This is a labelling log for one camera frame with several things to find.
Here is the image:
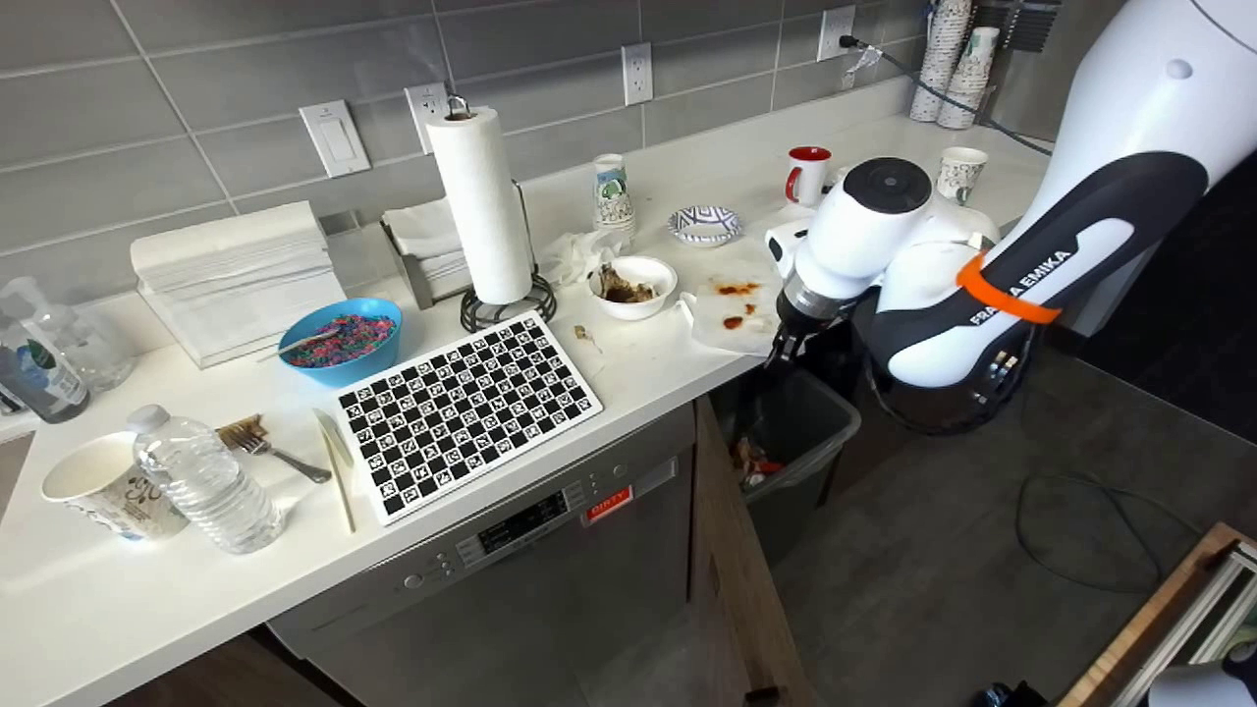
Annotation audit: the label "white blank wall plate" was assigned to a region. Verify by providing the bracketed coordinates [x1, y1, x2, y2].
[296, 99, 374, 179]

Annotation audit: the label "open cabinet door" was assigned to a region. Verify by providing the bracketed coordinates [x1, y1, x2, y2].
[687, 392, 822, 707]

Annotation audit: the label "napkin holder with napkins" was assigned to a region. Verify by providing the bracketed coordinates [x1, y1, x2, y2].
[377, 191, 480, 315]

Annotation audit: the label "grey trash bin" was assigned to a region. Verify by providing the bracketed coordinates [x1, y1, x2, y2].
[724, 365, 864, 569]

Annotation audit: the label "small patterned paper cup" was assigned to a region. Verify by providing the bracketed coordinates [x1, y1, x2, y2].
[931, 142, 992, 210]

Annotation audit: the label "small patterned dish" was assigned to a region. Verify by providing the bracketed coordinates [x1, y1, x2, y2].
[668, 200, 751, 252]

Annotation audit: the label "metal fork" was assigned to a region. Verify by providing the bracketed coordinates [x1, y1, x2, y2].
[213, 412, 338, 488]

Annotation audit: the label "white green small container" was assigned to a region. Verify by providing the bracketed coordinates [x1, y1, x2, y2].
[589, 150, 632, 229]

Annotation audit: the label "clear plastic container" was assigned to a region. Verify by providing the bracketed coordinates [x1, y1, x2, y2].
[50, 296, 141, 398]

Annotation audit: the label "white wall outlet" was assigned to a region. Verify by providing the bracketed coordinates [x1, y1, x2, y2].
[813, 4, 864, 66]
[617, 39, 661, 110]
[399, 78, 456, 158]

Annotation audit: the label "stained white paper napkin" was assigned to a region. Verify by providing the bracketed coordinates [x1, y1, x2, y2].
[677, 262, 788, 361]

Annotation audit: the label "white bowl with food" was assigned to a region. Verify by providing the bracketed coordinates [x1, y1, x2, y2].
[580, 252, 682, 326]

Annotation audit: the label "wooden frame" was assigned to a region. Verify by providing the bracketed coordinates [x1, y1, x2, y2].
[1057, 517, 1257, 707]

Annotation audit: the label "crumpled clear plastic wrap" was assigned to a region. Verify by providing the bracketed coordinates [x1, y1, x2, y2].
[539, 210, 636, 296]

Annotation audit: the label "blue bowl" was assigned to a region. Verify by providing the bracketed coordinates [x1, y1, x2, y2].
[275, 296, 414, 392]

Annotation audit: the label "stack of paper cups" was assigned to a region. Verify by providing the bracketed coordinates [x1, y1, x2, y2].
[909, 0, 979, 131]
[933, 25, 1007, 133]

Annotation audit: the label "black power cord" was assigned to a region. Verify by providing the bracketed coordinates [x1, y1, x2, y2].
[835, 30, 1057, 165]

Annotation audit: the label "clear jar dark contents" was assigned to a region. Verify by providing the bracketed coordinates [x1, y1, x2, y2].
[0, 322, 95, 428]

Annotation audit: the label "wooden stick utensil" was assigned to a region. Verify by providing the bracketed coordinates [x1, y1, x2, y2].
[314, 403, 361, 536]

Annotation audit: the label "orange cable strap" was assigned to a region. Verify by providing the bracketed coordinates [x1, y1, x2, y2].
[953, 252, 1070, 330]

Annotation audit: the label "black white checkerboard board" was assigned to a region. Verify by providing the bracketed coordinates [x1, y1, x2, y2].
[335, 307, 610, 525]

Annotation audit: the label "white mug red inside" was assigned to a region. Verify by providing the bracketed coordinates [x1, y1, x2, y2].
[779, 142, 842, 210]

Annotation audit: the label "black wire towel holder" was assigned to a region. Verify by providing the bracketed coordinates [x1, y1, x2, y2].
[441, 91, 563, 337]

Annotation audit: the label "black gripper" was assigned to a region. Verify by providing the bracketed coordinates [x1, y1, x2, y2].
[766, 290, 860, 398]

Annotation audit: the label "thin floor cable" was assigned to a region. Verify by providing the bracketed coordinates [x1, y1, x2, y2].
[1009, 463, 1187, 597]

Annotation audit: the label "stainless steel dishwasher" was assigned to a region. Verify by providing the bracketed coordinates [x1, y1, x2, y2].
[264, 399, 699, 707]

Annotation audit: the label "white paper towel roll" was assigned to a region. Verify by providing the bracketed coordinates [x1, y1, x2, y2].
[423, 102, 539, 309]

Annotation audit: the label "dark wall box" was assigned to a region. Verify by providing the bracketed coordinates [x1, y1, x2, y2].
[1002, 0, 1070, 53]

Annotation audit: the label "large patterned paper cup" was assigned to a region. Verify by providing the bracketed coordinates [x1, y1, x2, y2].
[35, 428, 187, 544]

